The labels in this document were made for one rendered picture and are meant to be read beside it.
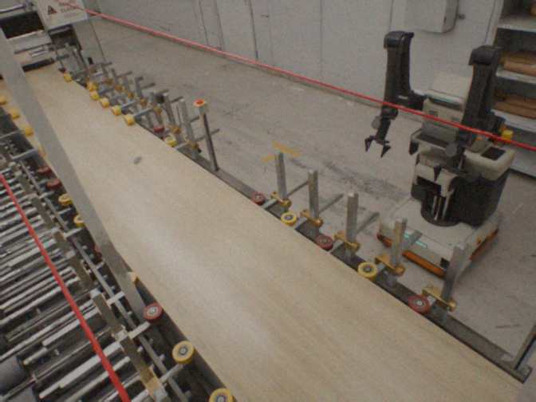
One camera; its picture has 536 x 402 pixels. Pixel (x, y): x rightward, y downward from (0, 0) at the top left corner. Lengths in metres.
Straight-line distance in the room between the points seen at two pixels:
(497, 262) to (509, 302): 0.34
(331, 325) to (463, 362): 0.47
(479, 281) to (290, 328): 1.77
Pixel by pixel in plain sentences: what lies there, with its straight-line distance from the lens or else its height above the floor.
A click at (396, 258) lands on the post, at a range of 1.79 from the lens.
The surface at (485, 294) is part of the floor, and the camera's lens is 2.98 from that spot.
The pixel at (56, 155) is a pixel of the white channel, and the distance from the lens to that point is 1.37.
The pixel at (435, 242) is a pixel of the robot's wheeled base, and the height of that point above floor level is 0.28.
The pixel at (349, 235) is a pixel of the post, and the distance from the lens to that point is 1.92.
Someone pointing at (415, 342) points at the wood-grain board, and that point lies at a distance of 1.57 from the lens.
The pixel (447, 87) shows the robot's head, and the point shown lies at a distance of 2.24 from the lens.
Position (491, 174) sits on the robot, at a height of 0.74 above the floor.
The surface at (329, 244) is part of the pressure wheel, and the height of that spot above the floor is 0.91.
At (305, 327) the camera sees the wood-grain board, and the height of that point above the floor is 0.90.
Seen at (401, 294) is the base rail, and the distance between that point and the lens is 1.94.
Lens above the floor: 2.23
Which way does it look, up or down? 39 degrees down
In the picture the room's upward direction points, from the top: 8 degrees counter-clockwise
